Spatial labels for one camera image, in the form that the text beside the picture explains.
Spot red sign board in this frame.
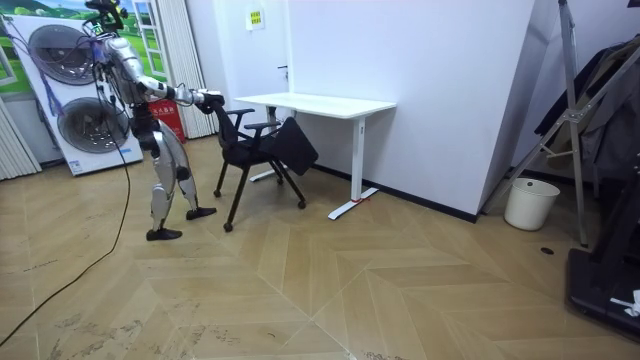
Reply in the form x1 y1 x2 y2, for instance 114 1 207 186
147 98 187 145

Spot landscape wall poster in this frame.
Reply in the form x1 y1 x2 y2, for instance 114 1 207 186
0 0 169 96

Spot white standing desk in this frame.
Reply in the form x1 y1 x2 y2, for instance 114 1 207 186
233 91 398 222

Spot silver metal stand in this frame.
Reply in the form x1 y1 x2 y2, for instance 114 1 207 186
480 0 640 249

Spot white fluted panel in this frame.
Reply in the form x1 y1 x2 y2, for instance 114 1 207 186
155 0 219 141
0 96 43 182

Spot robot legs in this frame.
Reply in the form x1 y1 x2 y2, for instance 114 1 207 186
130 104 219 242

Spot yellow wall label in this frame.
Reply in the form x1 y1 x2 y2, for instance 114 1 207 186
244 8 267 32

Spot white waste bin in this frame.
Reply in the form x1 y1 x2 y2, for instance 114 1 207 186
503 177 562 232

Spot black floor cable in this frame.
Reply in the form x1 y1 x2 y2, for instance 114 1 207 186
0 64 133 348

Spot black floor base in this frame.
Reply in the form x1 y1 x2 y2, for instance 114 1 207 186
565 149 640 342

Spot black office chair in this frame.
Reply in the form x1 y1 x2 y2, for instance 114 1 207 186
212 96 320 234

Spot robot body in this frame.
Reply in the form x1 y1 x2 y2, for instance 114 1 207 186
83 0 154 132

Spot crumpled white paper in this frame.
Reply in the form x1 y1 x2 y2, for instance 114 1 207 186
609 289 640 319

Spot dark hanging clothes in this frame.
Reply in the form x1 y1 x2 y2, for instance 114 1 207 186
533 36 640 184

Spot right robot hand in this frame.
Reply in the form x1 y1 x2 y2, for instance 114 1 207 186
195 89 226 116

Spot cable bundle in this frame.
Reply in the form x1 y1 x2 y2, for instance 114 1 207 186
0 12 109 119

